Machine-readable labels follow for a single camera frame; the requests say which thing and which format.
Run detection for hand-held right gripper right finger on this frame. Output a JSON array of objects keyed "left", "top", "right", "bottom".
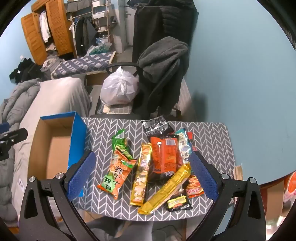
[{"left": 188, "top": 150, "right": 267, "bottom": 241}]

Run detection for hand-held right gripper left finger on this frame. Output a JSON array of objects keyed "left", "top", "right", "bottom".
[{"left": 18, "top": 150, "right": 97, "bottom": 241}]

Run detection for red fries snack packet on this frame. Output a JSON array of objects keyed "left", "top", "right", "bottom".
[{"left": 184, "top": 175, "right": 204, "bottom": 199}]

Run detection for orange and green snack packet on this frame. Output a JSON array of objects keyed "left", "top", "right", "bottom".
[{"left": 97, "top": 151, "right": 137, "bottom": 200}]

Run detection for blue cardboard box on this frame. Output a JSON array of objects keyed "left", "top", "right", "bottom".
[{"left": 27, "top": 111, "right": 88, "bottom": 198}]

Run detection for long gold snack packet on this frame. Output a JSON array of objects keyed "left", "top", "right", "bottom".
[
  {"left": 129, "top": 143, "right": 152, "bottom": 207},
  {"left": 137, "top": 163, "right": 192, "bottom": 215}
]

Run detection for large red-orange snack packet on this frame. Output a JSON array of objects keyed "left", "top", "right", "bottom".
[{"left": 147, "top": 135, "right": 186, "bottom": 184}]

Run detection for grey duvet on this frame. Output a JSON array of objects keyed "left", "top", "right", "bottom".
[{"left": 0, "top": 78, "right": 42, "bottom": 223}]

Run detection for grey chevron tablecloth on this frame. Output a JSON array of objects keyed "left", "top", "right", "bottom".
[{"left": 69, "top": 117, "right": 236, "bottom": 222}]

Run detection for teal snack packet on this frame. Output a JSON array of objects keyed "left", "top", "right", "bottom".
[{"left": 175, "top": 128, "right": 197, "bottom": 165}]

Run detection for small black yellow snack packet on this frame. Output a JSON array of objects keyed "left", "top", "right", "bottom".
[{"left": 166, "top": 195, "right": 193, "bottom": 212}]

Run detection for bed with grey sheet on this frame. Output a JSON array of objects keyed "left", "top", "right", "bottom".
[{"left": 10, "top": 77, "right": 93, "bottom": 210}]

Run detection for pile of black clothes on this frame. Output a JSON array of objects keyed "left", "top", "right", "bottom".
[{"left": 9, "top": 58, "right": 44, "bottom": 84}]

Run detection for grey hooded sweater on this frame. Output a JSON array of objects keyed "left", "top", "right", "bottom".
[{"left": 40, "top": 57, "right": 65, "bottom": 80}]

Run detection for person's grey trousers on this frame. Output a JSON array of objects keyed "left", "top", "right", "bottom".
[{"left": 87, "top": 218, "right": 186, "bottom": 241}]

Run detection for black office chair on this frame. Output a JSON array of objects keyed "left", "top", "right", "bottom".
[{"left": 90, "top": 37, "right": 189, "bottom": 120}]

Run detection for white plastic bag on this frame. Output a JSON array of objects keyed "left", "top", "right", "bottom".
[{"left": 100, "top": 66, "right": 140, "bottom": 106}]

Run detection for checked blue folding bed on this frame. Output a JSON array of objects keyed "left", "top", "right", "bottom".
[{"left": 51, "top": 51, "right": 117, "bottom": 80}]

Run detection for wooden louvred wardrobe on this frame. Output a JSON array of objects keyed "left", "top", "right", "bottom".
[{"left": 20, "top": 0, "right": 77, "bottom": 66}]

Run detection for clothes rack with dark garments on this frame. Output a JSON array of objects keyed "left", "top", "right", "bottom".
[{"left": 69, "top": 14, "right": 97, "bottom": 58}]

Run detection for green plastic bag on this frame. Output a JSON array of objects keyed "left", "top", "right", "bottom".
[{"left": 86, "top": 42, "right": 113, "bottom": 56}]

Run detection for dark grey fleece blanket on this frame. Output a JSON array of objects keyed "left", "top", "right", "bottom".
[{"left": 136, "top": 37, "right": 189, "bottom": 109}]

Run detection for black hanging coat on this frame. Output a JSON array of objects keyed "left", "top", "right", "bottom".
[{"left": 132, "top": 0, "right": 199, "bottom": 67}]

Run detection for white wire shelf rack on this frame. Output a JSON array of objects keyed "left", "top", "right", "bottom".
[{"left": 91, "top": 0, "right": 112, "bottom": 45}]

